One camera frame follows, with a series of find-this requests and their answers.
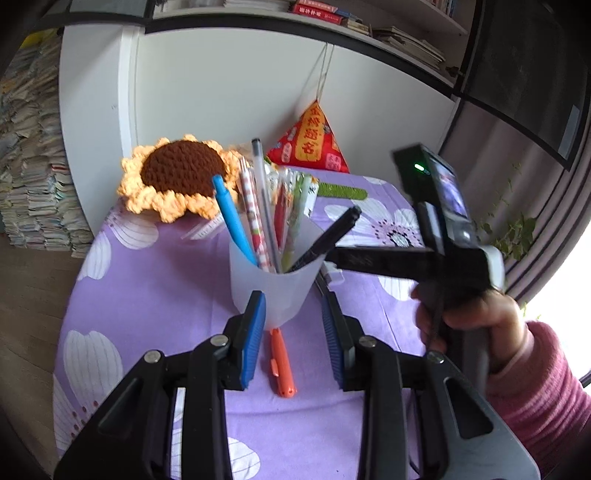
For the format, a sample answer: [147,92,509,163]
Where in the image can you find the blue pen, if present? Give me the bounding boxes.
[212,174,258,267]

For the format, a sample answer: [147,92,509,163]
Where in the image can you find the pink checked pen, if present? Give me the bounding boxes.
[239,157,273,271]

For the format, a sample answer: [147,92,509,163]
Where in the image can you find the translucent grey gel pen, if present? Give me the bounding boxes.
[252,138,282,273]

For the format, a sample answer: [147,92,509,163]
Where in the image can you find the green crocheted stem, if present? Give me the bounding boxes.
[318,182,368,202]

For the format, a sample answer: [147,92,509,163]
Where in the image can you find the white printed ribbon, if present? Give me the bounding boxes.
[181,216,228,241]

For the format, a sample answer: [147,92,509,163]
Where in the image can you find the purple floral tablecloth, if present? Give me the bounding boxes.
[53,168,435,480]

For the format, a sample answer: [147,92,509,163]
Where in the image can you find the orange pen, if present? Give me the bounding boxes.
[269,329,297,398]

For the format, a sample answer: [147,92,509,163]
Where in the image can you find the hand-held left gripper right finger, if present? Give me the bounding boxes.
[321,292,541,480]

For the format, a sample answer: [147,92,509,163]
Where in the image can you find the red triangular hanging ornament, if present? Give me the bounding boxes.
[267,99,350,174]

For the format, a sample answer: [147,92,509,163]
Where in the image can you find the stack of books and papers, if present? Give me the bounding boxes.
[0,30,95,259]

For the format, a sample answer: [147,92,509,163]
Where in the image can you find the person's right hand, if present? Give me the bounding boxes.
[411,284,528,376]

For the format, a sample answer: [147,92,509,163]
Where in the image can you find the light green pen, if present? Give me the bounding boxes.
[287,171,306,269]

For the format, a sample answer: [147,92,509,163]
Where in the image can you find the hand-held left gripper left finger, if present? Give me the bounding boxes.
[54,291,268,480]

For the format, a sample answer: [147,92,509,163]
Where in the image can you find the person's right forearm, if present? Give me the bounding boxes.
[482,320,591,480]

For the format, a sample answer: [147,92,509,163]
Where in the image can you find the dark glass cabinet door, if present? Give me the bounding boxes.
[438,0,591,171]

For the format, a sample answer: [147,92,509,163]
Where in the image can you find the green leafy plant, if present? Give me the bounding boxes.
[480,161,539,260]

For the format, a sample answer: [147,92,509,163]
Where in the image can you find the crocheted sunflower head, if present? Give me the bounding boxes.
[117,135,245,223]

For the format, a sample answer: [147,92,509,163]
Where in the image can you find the grey pleated curtain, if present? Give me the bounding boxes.
[503,106,591,319]

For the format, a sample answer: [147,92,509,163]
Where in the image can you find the red pen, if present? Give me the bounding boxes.
[273,173,289,269]

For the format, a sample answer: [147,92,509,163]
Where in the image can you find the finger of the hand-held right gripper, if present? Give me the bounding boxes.
[325,244,437,280]

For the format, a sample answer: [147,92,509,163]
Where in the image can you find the white sunflower card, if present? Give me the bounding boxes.
[300,174,320,219]

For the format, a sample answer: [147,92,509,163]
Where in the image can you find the row of assorted books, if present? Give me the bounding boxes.
[157,0,467,75]

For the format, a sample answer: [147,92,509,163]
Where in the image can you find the black pen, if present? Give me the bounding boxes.
[284,205,362,273]

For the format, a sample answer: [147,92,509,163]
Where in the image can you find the translucent white plastic cup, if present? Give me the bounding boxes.
[229,217,327,331]

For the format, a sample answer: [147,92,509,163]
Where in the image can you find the white bookshelf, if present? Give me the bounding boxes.
[58,0,472,241]

